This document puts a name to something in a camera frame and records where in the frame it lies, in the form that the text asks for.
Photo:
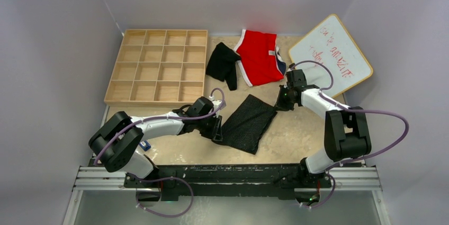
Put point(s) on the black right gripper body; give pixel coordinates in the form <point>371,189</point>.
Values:
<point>289,104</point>

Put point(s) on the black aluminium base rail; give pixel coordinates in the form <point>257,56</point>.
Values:
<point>283,181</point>

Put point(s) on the wooden compartment tray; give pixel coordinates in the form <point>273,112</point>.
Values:
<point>158,67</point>

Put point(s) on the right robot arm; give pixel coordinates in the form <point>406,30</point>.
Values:
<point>346,134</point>

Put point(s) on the white board with wooden frame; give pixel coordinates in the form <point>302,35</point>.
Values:
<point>330,44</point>

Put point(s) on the plain black underwear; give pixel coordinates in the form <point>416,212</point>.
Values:
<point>222,65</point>

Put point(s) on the red white blue underwear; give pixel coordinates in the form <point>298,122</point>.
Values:
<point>260,61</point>

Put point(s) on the black striped underwear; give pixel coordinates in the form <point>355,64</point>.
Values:
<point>244,129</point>

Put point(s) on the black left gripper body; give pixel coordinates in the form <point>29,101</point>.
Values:
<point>205,125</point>

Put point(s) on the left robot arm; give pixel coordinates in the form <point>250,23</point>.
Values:
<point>116,144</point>

